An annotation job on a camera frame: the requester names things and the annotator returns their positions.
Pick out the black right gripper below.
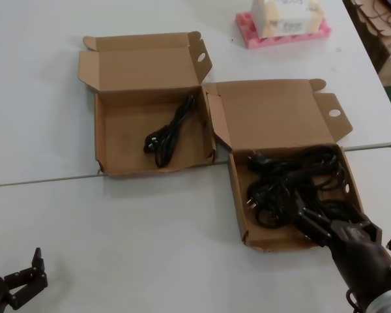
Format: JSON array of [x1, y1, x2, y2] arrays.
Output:
[[291, 190, 391, 306]]

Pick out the black power cord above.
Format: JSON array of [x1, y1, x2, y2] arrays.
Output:
[[244, 182, 362, 230], [143, 93, 198, 169], [246, 145, 346, 203]]

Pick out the brown open cardboard box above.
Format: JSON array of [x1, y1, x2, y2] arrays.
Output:
[[78, 31, 218, 177], [202, 78, 366, 254]]

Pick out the white taped box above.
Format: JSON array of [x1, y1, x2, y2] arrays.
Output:
[[250, 0, 324, 38]]

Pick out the pink foam tray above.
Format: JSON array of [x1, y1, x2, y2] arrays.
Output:
[[236, 11, 332, 50]]

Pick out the dark corrugated cardboard stack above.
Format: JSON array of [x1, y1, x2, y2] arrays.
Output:
[[342, 0, 390, 78]]

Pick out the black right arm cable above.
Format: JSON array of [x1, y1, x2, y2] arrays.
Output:
[[346, 290, 363, 310]]

